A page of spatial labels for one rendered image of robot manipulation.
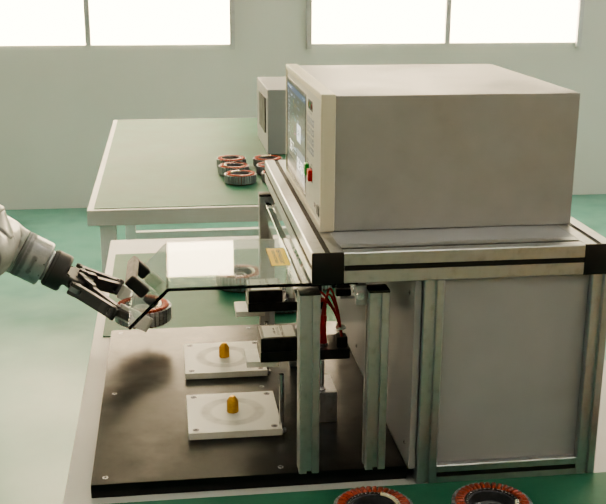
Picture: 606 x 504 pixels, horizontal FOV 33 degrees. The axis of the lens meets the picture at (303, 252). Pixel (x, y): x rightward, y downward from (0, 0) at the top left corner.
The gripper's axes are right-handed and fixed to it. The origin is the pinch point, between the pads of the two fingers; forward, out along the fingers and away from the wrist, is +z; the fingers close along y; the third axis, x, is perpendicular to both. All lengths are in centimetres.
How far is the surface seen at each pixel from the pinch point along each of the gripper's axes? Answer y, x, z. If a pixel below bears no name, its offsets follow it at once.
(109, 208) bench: -121, -13, -7
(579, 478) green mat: 62, 26, 62
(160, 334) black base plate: -2.5, -3.5, 6.1
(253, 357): 39.2, 13.8, 13.9
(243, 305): 13.4, 14.0, 14.2
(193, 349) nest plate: 9.6, 0.7, 10.9
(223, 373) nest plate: 21.3, 3.0, 15.5
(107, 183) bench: -158, -14, -9
